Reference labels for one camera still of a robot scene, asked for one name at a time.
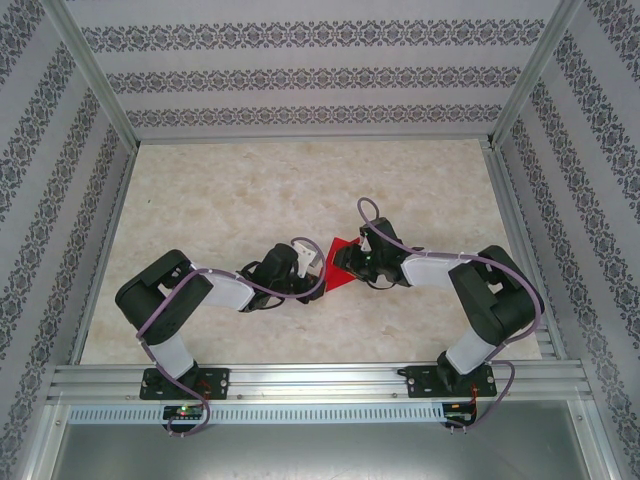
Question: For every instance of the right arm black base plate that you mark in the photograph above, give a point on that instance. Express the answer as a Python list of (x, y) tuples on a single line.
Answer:
[(422, 382)]

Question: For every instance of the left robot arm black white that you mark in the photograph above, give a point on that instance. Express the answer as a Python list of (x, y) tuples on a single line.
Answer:
[(160, 300)]

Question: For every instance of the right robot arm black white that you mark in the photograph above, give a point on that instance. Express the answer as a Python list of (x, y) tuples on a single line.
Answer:
[(500, 300)]

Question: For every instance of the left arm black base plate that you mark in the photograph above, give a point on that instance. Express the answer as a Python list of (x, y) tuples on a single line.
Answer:
[(217, 382)]

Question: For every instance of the aluminium mounting rail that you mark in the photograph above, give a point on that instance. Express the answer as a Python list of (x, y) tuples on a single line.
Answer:
[(320, 382)]

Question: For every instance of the aluminium frame post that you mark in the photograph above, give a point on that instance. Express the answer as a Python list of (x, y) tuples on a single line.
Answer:
[(90, 65), (537, 65)]

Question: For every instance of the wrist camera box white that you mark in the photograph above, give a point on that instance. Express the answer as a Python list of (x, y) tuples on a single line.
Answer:
[(366, 242), (304, 255)]

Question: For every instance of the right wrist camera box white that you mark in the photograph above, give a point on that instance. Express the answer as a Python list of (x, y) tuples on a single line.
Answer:
[(366, 242)]

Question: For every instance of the red paper sheet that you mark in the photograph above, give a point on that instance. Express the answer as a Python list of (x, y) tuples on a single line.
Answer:
[(335, 279)]

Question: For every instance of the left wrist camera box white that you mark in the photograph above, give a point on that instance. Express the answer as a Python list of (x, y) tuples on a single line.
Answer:
[(304, 255)]

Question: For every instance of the aluminium side rail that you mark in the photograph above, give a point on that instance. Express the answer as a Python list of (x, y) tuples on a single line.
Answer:
[(506, 200), (109, 235)]

